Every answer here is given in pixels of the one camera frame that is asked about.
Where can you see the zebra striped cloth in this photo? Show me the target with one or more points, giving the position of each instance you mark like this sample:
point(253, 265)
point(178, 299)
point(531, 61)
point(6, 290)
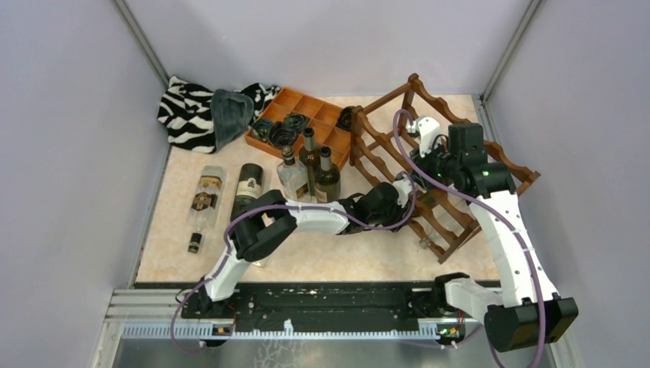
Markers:
point(184, 110)

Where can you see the orange wooden compartment tray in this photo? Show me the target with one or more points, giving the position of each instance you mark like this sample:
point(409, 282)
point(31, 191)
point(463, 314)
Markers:
point(298, 110)

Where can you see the standing dark wine bottle back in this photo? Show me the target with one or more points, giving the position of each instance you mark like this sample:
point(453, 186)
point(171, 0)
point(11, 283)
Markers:
point(309, 155)

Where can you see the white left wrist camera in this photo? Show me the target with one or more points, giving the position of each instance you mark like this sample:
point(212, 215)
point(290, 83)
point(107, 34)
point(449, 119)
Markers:
point(404, 189)

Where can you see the dark wine bottle front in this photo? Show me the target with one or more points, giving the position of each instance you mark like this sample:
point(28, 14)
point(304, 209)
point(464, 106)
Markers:
point(327, 178)

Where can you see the black rolled item right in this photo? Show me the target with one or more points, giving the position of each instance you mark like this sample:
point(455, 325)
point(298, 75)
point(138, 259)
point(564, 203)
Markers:
point(345, 119)

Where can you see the wooden wine rack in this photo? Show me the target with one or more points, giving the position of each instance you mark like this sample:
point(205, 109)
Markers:
point(462, 144)

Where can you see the small clear glass bottle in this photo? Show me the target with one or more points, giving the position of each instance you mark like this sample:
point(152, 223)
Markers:
point(260, 263)

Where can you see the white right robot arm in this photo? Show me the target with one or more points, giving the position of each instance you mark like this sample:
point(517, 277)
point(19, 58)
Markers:
point(529, 310)

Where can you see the green wine bottle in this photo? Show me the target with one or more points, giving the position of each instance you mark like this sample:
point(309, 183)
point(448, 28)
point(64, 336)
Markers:
point(432, 198)

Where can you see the clear liquor bottle gold label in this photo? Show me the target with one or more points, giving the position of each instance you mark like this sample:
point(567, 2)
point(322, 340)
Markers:
point(203, 211)

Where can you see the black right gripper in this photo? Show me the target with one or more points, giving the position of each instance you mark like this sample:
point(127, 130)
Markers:
point(421, 161)

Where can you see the dark wine bottle lying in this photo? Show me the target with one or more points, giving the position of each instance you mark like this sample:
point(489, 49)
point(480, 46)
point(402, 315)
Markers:
point(249, 186)

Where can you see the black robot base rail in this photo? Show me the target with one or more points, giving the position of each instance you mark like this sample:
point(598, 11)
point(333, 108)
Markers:
point(393, 310)

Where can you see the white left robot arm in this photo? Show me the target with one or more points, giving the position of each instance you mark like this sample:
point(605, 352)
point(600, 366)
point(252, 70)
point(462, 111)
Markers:
point(263, 225)

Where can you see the dark wine bottle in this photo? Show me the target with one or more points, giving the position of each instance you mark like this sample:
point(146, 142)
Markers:
point(309, 155)
point(327, 178)
point(249, 186)

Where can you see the standing clear bottle black cap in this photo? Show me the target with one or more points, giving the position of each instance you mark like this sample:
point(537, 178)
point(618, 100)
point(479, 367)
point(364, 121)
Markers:
point(293, 176)

